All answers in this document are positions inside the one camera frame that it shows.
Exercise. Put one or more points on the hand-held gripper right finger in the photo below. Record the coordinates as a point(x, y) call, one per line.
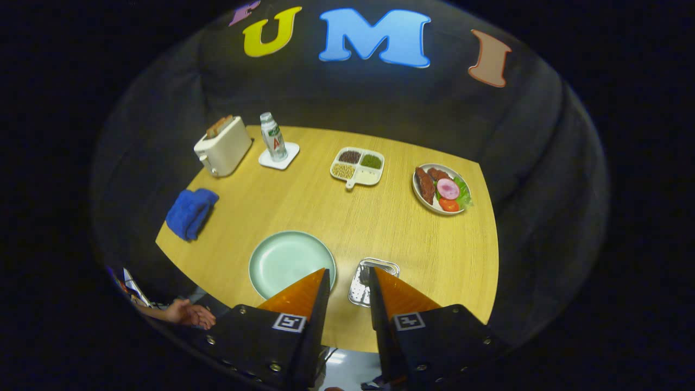
point(383, 326)

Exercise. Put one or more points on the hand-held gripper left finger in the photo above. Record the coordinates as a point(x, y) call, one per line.
point(315, 326)

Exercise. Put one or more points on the pale green plate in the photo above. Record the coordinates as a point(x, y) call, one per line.
point(282, 263)

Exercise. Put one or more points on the white food plate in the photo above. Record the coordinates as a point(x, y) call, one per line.
point(421, 198)

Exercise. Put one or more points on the red tomato slice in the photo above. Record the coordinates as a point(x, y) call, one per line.
point(449, 205)

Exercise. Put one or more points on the brown sausage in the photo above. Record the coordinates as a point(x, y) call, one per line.
point(440, 174)
point(426, 187)

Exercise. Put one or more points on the white divided grain tray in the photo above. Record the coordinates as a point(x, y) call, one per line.
point(368, 176)

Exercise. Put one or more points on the pink ham slice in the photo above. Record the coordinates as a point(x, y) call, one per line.
point(448, 188)

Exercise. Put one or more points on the green lettuce leaf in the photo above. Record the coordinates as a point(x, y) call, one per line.
point(464, 193)

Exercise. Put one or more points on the blue folded cloth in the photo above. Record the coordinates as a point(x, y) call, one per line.
point(191, 214)

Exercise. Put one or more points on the white square coaster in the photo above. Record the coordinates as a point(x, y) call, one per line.
point(290, 155)

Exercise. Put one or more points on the white-edged flat panel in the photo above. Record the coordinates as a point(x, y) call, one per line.
point(136, 288)

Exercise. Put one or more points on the small white drink bottle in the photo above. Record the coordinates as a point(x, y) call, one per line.
point(273, 138)

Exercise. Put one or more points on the cream white toaster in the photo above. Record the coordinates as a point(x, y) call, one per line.
point(225, 152)

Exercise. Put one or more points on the toast slices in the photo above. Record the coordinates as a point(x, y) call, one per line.
point(219, 126)

